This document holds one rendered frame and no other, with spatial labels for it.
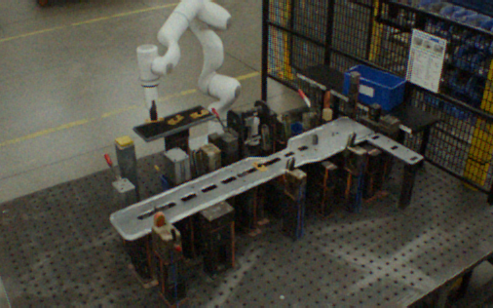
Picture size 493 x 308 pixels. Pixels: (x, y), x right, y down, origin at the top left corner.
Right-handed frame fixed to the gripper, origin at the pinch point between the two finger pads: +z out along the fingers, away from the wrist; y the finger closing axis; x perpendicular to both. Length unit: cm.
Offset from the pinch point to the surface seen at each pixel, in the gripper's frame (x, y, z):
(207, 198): 15.0, 34.4, 23.9
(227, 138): 32.5, 3.0, 16.3
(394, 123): 117, 9, 19
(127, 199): -17.3, 27.6, 22.4
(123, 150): -15.4, 8.0, 10.8
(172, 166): 4.1, 18.8, 15.8
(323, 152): 76, 16, 24
